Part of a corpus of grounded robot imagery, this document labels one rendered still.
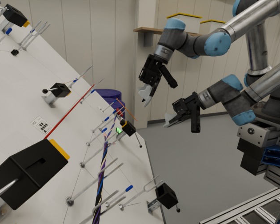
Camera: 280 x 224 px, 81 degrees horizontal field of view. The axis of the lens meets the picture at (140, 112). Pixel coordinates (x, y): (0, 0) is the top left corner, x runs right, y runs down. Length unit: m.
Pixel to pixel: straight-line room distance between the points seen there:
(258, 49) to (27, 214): 1.09
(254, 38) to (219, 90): 0.43
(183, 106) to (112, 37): 2.52
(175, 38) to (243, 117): 0.39
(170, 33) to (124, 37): 2.50
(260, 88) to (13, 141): 0.83
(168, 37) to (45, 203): 0.63
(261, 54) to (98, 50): 2.45
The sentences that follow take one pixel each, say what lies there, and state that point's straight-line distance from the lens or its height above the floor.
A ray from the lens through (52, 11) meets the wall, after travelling 3.04.
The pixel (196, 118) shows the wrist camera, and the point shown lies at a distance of 0.72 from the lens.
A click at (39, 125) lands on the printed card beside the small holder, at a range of 0.49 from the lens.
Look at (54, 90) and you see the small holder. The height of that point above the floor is 1.32.
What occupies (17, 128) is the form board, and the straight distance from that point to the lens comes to 0.44.
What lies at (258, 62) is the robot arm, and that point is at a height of 1.43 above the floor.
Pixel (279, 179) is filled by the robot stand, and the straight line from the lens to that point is 1.18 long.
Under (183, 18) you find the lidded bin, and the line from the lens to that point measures 3.11.
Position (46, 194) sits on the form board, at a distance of 0.38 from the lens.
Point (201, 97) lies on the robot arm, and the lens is 0.72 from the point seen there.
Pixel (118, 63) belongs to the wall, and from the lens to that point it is 3.13.
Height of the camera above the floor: 1.43
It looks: 19 degrees down
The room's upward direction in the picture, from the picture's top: 3 degrees clockwise
